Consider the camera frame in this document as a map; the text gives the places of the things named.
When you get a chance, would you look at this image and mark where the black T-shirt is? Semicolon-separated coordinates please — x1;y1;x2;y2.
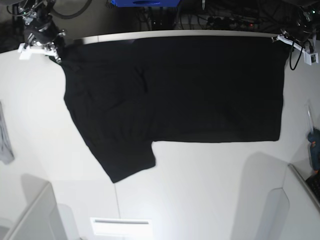
60;36;289;183

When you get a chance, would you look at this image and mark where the grey cloth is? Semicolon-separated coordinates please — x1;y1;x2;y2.
0;104;15;165

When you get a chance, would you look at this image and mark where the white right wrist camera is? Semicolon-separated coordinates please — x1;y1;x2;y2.
17;42;62;64

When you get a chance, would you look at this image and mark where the black keyboard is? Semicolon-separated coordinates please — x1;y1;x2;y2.
306;173;320;201

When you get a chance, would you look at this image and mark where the blue box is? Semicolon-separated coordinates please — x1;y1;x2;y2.
111;0;180;8

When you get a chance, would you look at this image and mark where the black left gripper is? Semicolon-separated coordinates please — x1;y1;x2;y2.
282;14;317;50

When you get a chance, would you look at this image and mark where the blue glue gun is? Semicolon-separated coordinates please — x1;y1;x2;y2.
307;128;320;173

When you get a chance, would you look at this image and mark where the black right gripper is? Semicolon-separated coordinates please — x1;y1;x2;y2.
24;14;66;54

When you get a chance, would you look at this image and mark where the white label plate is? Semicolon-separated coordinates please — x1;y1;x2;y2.
90;217;153;238

